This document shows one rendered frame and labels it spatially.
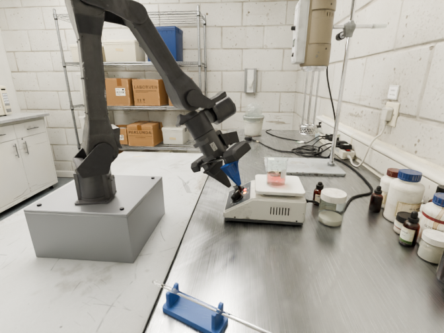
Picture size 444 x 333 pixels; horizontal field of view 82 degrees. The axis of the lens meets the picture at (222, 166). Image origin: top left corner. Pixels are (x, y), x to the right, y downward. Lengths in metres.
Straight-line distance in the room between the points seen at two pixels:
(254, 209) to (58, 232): 0.42
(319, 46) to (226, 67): 2.13
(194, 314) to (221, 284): 0.08
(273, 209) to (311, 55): 0.59
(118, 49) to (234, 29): 1.21
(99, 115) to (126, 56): 2.41
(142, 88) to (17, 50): 1.71
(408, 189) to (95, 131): 0.70
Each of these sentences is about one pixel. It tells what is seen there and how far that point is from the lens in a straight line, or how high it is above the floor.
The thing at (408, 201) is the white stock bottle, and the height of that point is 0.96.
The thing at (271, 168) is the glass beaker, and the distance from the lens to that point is 0.64.
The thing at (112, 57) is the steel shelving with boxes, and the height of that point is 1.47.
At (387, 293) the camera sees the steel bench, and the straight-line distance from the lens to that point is 0.56.
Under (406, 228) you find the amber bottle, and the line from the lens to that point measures 0.69.
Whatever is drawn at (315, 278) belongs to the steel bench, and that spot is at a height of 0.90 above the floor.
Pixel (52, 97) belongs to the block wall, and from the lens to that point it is 3.89.
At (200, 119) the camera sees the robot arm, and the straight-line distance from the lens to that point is 0.61.
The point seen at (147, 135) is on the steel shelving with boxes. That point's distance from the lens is 2.90.
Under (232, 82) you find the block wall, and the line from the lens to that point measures 3.06.
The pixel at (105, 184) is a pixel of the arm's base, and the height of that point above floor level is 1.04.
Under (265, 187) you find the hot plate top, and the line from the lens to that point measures 0.64.
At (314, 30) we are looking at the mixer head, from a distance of 1.03.
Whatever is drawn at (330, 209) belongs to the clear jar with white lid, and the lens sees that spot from 0.67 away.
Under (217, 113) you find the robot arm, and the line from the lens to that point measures 0.63.
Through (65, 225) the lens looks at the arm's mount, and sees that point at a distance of 0.58.
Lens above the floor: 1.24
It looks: 18 degrees down
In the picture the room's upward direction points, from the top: straight up
